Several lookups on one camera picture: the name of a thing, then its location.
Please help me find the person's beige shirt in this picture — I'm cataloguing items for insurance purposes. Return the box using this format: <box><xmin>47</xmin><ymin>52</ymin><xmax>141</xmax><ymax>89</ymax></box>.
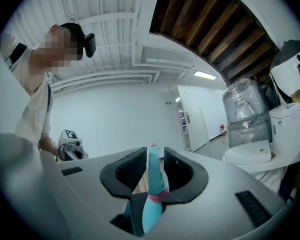
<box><xmin>0</xmin><ymin>32</ymin><xmax>54</xmax><ymax>150</ymax></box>

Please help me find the person's left forearm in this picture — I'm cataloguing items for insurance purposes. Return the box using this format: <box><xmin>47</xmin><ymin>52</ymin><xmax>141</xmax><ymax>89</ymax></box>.
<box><xmin>38</xmin><ymin>134</ymin><xmax>60</xmax><ymax>158</ymax></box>

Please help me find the white toilet with sticker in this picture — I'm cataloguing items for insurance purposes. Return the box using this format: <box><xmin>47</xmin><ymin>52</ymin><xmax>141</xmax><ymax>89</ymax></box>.
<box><xmin>222</xmin><ymin>101</ymin><xmax>300</xmax><ymax>194</ymax></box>

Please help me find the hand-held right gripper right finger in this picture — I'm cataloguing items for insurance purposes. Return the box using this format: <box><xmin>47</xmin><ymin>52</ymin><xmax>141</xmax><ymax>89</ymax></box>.
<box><xmin>152</xmin><ymin>146</ymin><xmax>297</xmax><ymax>240</ymax></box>

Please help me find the white door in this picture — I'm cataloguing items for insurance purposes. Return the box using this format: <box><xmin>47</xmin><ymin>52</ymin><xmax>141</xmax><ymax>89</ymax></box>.
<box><xmin>176</xmin><ymin>84</ymin><xmax>210</xmax><ymax>153</ymax></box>

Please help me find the person's head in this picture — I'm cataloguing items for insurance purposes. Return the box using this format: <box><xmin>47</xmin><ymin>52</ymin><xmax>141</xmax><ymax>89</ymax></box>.
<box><xmin>28</xmin><ymin>22</ymin><xmax>87</xmax><ymax>73</ymax></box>

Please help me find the white dome-topped device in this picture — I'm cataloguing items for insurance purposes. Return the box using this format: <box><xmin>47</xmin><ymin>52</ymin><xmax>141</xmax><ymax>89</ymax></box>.
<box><xmin>269</xmin><ymin>39</ymin><xmax>300</xmax><ymax>105</ymax></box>

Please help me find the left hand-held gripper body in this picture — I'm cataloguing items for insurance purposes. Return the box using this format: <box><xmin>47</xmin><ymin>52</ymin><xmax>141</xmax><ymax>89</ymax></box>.
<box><xmin>56</xmin><ymin>128</ymin><xmax>83</xmax><ymax>160</ymax></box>

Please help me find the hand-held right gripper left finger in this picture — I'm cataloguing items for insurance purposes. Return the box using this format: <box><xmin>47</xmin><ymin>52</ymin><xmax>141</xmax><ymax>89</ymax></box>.
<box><xmin>56</xmin><ymin>146</ymin><xmax>148</xmax><ymax>240</ymax></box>

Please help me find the long ceiling light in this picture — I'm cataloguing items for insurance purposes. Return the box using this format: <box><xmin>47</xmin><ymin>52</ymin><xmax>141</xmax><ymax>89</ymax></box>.
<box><xmin>192</xmin><ymin>69</ymin><xmax>218</xmax><ymax>81</ymax></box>

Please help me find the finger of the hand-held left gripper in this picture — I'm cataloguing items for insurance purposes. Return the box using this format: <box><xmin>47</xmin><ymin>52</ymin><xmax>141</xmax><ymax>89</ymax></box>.
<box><xmin>63</xmin><ymin>146</ymin><xmax>89</xmax><ymax>161</ymax></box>

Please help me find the wooden staircase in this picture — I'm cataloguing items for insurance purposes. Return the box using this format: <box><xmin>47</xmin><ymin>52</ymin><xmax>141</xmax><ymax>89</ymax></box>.
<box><xmin>148</xmin><ymin>0</ymin><xmax>281</xmax><ymax>81</ymax></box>

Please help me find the teal spray bottle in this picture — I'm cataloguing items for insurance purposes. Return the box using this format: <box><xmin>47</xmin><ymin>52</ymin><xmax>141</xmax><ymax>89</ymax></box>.
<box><xmin>141</xmin><ymin>142</ymin><xmax>171</xmax><ymax>235</ymax></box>

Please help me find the black head-mounted camera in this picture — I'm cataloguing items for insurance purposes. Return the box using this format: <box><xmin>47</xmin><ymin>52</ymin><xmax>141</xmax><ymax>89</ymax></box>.
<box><xmin>82</xmin><ymin>32</ymin><xmax>97</xmax><ymax>59</ymax></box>

